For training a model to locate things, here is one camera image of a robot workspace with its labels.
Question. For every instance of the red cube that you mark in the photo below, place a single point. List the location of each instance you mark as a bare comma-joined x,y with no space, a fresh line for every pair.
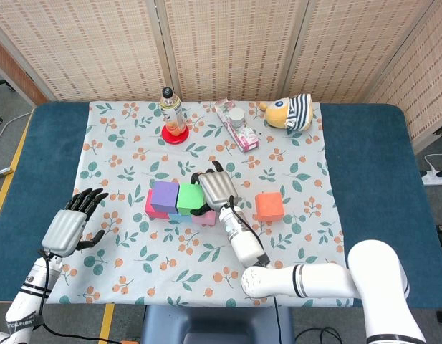
150,211

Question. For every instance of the small orange object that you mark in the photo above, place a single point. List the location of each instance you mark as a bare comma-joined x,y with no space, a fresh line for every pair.
129,342

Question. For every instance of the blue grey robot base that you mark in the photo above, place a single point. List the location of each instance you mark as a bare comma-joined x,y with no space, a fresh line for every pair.
217,322

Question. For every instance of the pink cube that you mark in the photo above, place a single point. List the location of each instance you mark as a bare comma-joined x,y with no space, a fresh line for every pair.
208,219

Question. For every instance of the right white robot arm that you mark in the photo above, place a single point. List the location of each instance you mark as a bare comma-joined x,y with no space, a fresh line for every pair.
313,283

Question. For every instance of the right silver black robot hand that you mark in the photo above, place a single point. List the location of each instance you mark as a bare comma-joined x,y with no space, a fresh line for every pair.
218,190

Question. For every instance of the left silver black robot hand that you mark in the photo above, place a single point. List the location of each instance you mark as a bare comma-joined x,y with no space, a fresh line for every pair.
63,231

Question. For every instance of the teal table cover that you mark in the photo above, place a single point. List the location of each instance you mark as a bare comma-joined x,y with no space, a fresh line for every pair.
367,161

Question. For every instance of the yellow plush toy striped shirt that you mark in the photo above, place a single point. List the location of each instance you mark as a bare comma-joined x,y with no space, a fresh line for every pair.
285,114

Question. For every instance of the woven bamboo folding screen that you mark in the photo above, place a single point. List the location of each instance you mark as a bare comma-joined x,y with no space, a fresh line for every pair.
242,43

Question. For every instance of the light blue cube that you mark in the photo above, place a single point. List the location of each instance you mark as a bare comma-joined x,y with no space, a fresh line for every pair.
179,218

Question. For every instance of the white power strip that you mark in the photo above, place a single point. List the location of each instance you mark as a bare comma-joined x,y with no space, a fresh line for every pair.
435,178

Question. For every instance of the floral print tablecloth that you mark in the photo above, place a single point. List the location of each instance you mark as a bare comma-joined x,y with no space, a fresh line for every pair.
206,251

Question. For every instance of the red round coaster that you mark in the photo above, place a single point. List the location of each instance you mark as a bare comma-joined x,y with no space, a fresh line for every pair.
176,139

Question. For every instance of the purple cube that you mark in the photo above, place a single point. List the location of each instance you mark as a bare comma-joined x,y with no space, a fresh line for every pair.
165,197

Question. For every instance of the grey metal bar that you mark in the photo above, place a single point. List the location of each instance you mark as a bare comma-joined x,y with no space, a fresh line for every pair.
0,173

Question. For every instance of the orange cube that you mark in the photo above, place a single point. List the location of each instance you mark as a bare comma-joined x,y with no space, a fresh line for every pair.
269,206

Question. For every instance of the small white jar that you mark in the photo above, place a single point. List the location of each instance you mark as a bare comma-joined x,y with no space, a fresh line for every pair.
236,115

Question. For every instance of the green cube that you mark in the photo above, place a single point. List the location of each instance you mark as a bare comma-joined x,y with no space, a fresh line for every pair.
190,199

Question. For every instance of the orange drink plastic bottle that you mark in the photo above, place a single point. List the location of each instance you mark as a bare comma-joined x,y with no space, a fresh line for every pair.
170,114

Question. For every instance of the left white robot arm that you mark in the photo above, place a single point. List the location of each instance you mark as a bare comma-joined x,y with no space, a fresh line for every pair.
25,297

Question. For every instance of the pink floral carton box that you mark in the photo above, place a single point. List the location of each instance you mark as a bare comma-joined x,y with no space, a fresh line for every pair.
247,138

